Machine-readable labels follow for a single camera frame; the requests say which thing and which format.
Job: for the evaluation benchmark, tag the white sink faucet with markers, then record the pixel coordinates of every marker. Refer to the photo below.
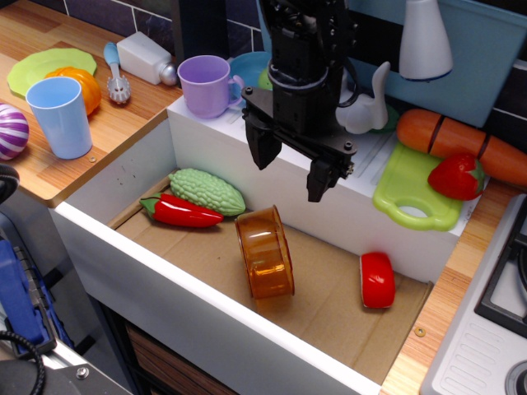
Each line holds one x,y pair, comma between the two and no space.
368,112

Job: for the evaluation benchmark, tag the white cone lamp shade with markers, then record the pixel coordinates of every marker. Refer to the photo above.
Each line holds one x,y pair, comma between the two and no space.
425,53

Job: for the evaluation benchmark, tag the purple plastic mug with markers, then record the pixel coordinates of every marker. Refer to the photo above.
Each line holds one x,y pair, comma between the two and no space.
208,87

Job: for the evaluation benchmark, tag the grey toy stove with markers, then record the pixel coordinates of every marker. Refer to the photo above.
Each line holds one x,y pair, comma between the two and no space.
484,349

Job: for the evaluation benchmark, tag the blue plastic bowl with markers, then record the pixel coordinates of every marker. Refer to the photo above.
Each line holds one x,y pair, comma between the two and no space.
253,69

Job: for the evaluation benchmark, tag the green plastic plate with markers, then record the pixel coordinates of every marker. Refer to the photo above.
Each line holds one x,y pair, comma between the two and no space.
37,66

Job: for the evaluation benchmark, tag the red tomato half toy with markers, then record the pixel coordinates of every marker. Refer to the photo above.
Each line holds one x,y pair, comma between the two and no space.
377,280

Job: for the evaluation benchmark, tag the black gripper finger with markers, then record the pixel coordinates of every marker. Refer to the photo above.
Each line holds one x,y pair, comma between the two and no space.
264,146
324,174

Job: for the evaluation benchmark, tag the green bitter gourd toy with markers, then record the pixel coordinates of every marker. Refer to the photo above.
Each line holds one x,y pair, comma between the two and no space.
207,190

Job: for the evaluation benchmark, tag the orange pumpkin toy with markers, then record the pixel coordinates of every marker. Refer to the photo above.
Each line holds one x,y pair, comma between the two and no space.
91,91

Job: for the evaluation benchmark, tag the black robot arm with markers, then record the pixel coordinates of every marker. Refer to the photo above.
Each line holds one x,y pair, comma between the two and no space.
310,41

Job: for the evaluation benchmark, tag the green cutting board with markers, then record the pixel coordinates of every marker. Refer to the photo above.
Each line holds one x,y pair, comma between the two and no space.
405,196

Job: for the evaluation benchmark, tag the red strawberry toy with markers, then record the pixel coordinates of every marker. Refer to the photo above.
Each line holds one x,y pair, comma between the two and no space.
459,177

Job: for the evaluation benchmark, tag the white sink basin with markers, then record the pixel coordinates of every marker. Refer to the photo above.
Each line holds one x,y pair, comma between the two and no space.
188,288

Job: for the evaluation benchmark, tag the purple white striped ball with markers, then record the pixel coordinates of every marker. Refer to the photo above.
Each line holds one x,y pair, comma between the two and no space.
14,132

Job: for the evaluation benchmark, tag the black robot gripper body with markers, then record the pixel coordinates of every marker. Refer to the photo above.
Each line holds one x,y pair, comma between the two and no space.
303,113

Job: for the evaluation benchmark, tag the transparent orange pot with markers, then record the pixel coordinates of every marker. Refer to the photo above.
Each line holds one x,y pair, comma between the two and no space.
265,252

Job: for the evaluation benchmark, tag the red chili pepper toy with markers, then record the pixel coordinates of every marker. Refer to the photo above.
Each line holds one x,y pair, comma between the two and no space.
172,210

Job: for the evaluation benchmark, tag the blue handled dish brush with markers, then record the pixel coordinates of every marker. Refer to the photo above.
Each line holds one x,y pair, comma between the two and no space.
118,86

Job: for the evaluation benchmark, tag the white soap bottle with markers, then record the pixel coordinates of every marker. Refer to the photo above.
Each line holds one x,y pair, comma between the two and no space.
146,59

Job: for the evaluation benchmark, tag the light blue plastic cup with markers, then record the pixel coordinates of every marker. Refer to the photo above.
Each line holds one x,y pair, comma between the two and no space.
58,106

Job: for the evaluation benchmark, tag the orange carrot toy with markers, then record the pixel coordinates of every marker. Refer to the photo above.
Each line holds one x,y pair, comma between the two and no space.
442,137

